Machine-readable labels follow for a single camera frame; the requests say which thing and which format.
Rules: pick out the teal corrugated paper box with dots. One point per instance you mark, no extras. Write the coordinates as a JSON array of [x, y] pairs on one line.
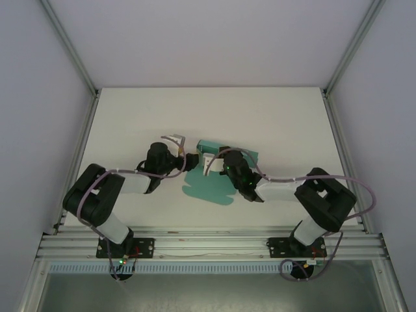
[[208, 188]]

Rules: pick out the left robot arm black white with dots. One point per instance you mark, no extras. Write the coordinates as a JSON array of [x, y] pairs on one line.
[[94, 195]]

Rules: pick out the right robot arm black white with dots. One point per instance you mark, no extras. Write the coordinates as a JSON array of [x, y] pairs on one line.
[[325, 201]]

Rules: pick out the small circuit board green light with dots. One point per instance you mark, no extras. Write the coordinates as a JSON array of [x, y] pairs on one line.
[[123, 261]]

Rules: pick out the small circuit board white label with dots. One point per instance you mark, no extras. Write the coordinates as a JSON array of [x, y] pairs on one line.
[[313, 262]]

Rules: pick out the grey sheet metal panel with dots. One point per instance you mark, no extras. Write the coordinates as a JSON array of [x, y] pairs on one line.
[[208, 292]]

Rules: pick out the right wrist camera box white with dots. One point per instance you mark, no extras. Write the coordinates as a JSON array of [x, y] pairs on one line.
[[209, 165]]

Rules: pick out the aluminium mounting rail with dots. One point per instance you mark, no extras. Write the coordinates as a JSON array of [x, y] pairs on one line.
[[208, 240]]

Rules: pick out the aluminium side rail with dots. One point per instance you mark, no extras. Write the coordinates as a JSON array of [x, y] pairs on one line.
[[79, 162], [334, 130]]

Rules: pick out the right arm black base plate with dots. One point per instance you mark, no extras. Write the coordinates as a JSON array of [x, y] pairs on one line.
[[276, 247]]

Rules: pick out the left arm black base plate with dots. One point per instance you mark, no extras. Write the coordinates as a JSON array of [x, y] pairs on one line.
[[146, 247]]

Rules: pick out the aluminium frame post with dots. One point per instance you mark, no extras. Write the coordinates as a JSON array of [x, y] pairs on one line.
[[72, 48], [351, 48]]

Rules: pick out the aluminium lower frame strut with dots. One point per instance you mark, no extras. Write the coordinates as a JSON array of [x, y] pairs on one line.
[[391, 286], [32, 286]]

